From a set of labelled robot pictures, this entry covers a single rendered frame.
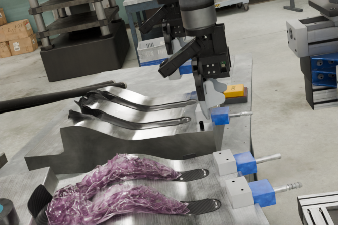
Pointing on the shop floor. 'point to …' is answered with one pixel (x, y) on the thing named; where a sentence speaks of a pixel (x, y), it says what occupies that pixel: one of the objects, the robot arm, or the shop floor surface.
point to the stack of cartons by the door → (16, 37)
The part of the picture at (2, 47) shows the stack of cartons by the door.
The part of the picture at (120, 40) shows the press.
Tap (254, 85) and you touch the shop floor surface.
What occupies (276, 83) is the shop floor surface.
